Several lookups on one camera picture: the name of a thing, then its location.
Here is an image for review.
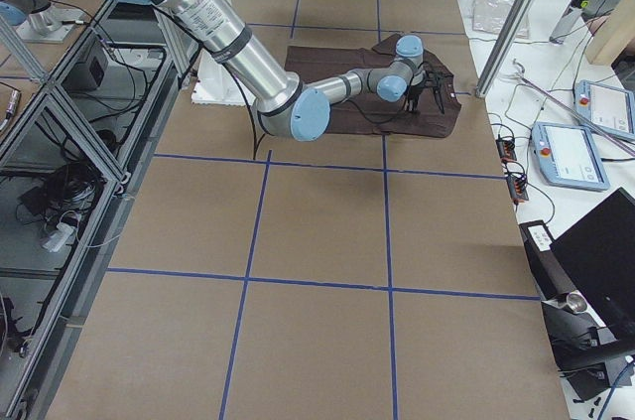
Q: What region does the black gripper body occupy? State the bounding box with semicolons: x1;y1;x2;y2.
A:
406;84;423;103

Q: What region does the dark brown t-shirt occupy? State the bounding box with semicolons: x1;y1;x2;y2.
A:
285;34;461;138

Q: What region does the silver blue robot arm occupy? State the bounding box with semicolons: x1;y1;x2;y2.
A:
114;0;424;141
1;0;84;43

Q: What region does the clear plastic bag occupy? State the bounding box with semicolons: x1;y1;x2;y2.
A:
472;0;514;35

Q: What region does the black orange electronics board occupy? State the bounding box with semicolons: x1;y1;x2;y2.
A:
495;136;529;206

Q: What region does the white reacher grabber tool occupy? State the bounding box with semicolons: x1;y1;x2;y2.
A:
512;59;635;157

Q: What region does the near blue teach pendant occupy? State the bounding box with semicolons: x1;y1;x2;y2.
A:
531;122;610;192

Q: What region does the blue teach pendant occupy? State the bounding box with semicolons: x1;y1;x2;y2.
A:
531;122;610;192
574;80;634;141

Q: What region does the far blue teach pendant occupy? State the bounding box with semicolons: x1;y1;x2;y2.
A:
574;80;634;141

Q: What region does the black box with label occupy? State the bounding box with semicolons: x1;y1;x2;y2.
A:
519;220;576;301

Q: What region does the black monitor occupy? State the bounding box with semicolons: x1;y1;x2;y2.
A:
551;188;634;339

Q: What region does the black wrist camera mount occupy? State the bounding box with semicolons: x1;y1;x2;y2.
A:
422;70;444;91

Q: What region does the aluminium frame post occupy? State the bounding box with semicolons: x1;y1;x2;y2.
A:
475;0;534;98

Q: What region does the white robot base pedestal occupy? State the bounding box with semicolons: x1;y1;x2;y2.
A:
190;0;259;107

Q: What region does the aluminium frame rack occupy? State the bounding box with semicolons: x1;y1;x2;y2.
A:
1;1;198;419

